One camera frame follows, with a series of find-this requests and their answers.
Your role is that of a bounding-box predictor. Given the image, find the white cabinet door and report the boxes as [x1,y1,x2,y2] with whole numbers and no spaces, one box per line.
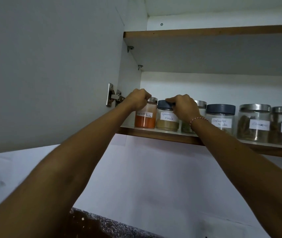
[0,0,129,156]

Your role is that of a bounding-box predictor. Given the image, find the dark speckled granite countertop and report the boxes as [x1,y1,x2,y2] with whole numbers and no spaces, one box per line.
[63,207,167,238]

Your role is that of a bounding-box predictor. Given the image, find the white cabinet body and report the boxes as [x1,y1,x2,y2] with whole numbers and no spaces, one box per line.
[117,0,282,160]

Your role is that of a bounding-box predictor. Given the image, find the person's left forearm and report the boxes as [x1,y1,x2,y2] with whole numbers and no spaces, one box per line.
[0,100,135,238]

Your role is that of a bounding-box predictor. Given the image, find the brown powder jar dark lid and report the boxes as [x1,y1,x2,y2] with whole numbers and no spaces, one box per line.
[205,104,236,137]

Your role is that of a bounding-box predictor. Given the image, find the metal cabinet hinge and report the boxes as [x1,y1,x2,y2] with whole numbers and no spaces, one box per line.
[106,83,126,108]

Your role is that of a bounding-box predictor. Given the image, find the wood-edged blank shelf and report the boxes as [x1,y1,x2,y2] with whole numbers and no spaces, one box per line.
[123,24,282,77]

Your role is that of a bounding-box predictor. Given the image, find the person's left hand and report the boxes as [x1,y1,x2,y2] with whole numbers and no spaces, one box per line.
[125,88,152,112]

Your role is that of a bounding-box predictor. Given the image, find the person's right forearm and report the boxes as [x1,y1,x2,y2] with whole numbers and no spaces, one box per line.
[190,117,282,238]

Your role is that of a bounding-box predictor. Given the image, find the wood-edged jar shelf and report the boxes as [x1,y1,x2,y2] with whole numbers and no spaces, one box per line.
[117,125,282,160]

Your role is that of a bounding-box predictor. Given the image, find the tan powder jar dark lid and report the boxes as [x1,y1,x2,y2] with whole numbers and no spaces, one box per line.
[155,99,180,132]

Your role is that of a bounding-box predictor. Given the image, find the person's right hand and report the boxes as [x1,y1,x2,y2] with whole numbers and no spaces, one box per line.
[165,94,202,124]

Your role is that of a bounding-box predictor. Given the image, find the orange powder jar silver lid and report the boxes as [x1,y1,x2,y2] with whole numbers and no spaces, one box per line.
[134,97,158,129]

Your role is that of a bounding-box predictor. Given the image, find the green herb jar silver lid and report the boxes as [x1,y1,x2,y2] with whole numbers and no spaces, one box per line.
[181,100,207,134]

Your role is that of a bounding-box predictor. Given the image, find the bark stick jar silver lid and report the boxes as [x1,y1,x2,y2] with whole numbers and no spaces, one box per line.
[237,104,272,143]

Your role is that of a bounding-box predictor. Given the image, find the red white thread bracelet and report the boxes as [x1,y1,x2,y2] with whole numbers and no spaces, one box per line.
[189,117,209,129]

